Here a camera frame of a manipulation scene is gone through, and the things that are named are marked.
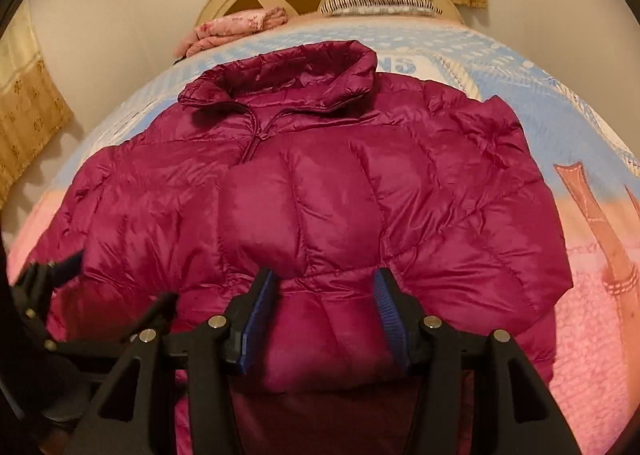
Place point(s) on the striped pillow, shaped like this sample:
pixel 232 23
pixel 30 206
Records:
pixel 379 7

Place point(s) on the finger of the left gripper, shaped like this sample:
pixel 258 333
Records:
pixel 158 317
pixel 34 288

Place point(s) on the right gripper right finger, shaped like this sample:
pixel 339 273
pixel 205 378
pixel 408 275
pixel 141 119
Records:
pixel 513 411

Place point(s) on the magenta puffer jacket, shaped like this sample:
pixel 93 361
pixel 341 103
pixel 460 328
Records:
pixel 312 163

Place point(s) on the blue pink bed blanket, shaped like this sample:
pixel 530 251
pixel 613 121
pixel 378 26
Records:
pixel 593 178

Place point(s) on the pink floral folded quilt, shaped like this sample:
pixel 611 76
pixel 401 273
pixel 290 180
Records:
pixel 232 27

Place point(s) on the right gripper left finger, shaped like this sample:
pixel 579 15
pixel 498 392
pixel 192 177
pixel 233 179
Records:
pixel 133 411

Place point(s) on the beige side curtain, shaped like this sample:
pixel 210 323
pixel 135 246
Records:
pixel 32 108

